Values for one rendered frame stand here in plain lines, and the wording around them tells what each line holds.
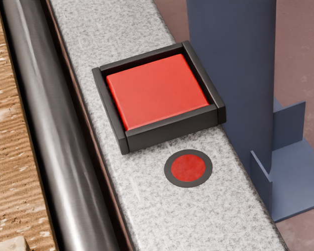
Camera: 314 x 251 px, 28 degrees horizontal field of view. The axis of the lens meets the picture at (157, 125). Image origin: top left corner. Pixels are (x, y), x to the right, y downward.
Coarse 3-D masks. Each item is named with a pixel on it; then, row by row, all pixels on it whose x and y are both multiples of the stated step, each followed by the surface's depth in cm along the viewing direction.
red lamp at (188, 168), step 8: (176, 160) 41; (184, 160) 41; (192, 160) 41; (200, 160) 41; (176, 168) 41; (184, 168) 41; (192, 168) 41; (200, 168) 40; (176, 176) 40; (184, 176) 40; (192, 176) 40; (200, 176) 40
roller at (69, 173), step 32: (0, 0) 56; (32, 0) 56; (32, 32) 52; (32, 64) 49; (32, 96) 46; (64, 96) 47; (32, 128) 45; (64, 128) 44; (64, 160) 42; (64, 192) 40; (96, 192) 41; (64, 224) 38; (96, 224) 38
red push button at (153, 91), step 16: (144, 64) 46; (160, 64) 46; (176, 64) 46; (112, 80) 45; (128, 80) 45; (144, 80) 45; (160, 80) 45; (176, 80) 44; (192, 80) 44; (128, 96) 44; (144, 96) 44; (160, 96) 43; (176, 96) 43; (192, 96) 43; (128, 112) 43; (144, 112) 43; (160, 112) 42; (176, 112) 42; (128, 128) 42
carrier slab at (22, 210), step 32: (0, 32) 49; (0, 64) 47; (0, 96) 44; (0, 128) 42; (0, 160) 40; (32, 160) 40; (0, 192) 38; (32, 192) 38; (0, 224) 37; (32, 224) 37
